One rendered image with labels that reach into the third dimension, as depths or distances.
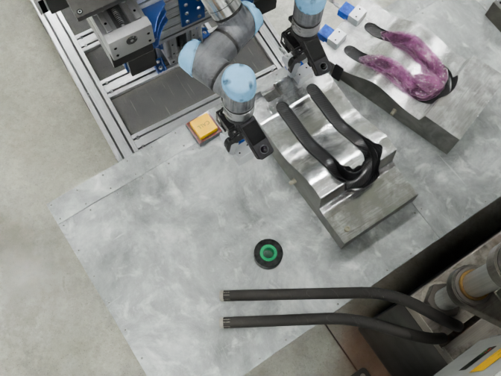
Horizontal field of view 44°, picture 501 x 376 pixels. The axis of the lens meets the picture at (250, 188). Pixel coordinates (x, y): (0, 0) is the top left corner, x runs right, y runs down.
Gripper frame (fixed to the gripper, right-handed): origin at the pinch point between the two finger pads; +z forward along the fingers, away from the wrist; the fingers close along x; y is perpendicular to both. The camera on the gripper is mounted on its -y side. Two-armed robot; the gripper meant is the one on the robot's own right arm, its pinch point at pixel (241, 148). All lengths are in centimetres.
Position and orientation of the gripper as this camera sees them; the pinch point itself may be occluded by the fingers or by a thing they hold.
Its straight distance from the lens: 166.3
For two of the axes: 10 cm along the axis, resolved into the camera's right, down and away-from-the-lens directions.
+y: -5.6, -7.9, 2.6
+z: -0.3, 3.3, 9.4
